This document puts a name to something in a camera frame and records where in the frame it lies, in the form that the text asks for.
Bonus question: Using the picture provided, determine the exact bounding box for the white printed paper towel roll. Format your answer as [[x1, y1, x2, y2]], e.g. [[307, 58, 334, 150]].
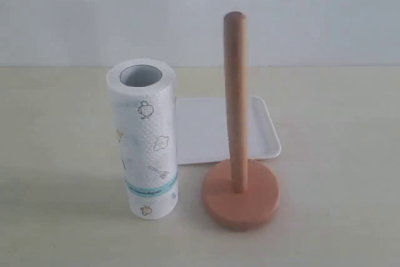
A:
[[106, 58, 179, 219]]

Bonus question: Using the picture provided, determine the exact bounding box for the wooden paper towel holder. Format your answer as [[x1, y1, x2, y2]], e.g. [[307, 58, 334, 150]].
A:
[[202, 11, 280, 230]]

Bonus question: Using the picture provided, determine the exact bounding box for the white rectangular tray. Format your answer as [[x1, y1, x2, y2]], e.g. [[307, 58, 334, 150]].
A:
[[176, 96, 281, 165]]

